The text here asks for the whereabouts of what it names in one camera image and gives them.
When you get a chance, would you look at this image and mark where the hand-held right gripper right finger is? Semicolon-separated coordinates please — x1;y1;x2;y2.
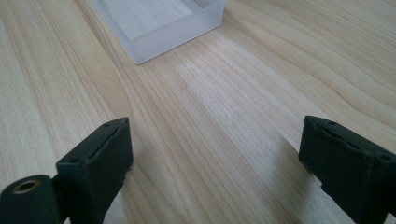
298;115;396;224

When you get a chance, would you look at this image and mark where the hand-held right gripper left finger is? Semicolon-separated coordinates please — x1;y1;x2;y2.
55;117;134;224

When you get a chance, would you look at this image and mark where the clear plastic box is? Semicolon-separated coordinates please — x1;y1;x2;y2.
92;0;227;65

